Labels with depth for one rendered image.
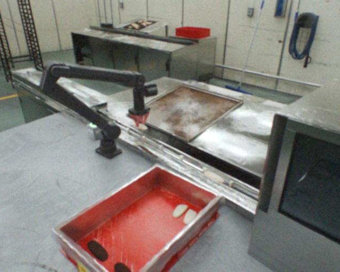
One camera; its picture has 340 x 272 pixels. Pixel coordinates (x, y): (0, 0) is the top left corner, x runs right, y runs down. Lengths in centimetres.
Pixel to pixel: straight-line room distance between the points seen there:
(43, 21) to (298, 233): 835
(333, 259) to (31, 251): 86
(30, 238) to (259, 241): 74
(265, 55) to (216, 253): 445
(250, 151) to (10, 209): 102
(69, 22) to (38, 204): 803
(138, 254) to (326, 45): 427
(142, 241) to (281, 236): 43
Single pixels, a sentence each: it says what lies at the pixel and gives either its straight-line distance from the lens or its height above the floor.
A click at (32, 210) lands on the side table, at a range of 121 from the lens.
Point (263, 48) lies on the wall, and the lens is 517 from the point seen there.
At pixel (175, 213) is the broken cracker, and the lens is 106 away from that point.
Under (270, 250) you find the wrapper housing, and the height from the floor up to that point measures 89.
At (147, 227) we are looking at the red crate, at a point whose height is 82.
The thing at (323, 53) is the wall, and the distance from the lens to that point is 481.
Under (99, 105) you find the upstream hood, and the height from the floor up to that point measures 91.
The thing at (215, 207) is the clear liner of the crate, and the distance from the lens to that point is 99.
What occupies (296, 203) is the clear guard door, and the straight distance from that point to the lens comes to 78.
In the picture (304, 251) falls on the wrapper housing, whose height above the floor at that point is 96.
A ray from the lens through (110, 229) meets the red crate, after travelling 104.
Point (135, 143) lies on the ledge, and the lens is 145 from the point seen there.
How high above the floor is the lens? 156
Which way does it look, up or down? 28 degrees down
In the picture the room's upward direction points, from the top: straight up
